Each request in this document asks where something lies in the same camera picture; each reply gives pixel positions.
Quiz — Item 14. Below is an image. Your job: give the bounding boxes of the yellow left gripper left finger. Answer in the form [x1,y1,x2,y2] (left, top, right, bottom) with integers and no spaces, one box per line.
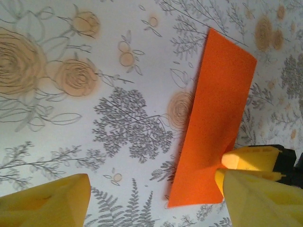
[0,174,92,227]

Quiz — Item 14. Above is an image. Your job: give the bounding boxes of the floral table cover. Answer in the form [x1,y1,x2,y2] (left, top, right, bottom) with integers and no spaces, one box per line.
[0,0,303,227]

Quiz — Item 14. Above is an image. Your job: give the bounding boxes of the orange paper sheet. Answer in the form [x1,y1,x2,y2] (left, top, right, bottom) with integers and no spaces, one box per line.
[164,27,258,209]

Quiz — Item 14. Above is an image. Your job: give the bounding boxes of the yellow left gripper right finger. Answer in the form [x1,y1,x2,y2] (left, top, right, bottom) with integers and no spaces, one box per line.
[214,169,303,227]

